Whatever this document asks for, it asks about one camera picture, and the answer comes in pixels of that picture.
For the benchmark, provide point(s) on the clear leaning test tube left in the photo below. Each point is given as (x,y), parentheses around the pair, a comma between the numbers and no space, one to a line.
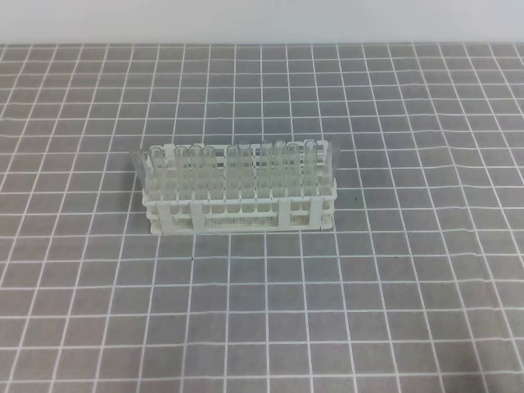
(139,161)

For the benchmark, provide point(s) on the white plastic test tube rack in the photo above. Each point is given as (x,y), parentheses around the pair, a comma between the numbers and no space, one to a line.
(289,213)

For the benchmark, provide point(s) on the grey grid tablecloth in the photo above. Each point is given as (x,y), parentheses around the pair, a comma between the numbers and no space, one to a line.
(418,286)

